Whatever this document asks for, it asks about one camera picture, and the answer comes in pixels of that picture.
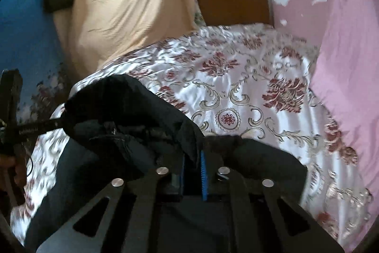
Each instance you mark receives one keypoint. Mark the wooden headboard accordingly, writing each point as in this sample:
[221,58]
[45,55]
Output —
[234,2]

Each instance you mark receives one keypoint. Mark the beige hanging cloth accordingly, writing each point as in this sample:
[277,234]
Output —
[127,10]

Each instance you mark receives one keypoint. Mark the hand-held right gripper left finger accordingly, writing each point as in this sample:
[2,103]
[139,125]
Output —
[181,179]

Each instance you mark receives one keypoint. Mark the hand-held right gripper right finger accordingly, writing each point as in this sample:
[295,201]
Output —
[204,179]

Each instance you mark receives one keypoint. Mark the black jacket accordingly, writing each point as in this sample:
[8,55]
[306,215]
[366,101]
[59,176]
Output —
[124,110]

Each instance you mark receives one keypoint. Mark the pink curtain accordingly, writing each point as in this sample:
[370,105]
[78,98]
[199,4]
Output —
[346,48]

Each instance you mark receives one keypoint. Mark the floral satin bedspread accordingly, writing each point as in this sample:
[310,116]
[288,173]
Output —
[251,87]

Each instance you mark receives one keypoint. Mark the person's left hand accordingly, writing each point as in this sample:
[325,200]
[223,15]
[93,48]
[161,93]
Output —
[16,171]

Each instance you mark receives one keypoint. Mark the blue fabric wardrobe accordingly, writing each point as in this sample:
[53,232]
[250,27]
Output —
[26,33]

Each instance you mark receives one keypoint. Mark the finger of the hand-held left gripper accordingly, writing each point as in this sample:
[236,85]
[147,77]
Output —
[41,126]

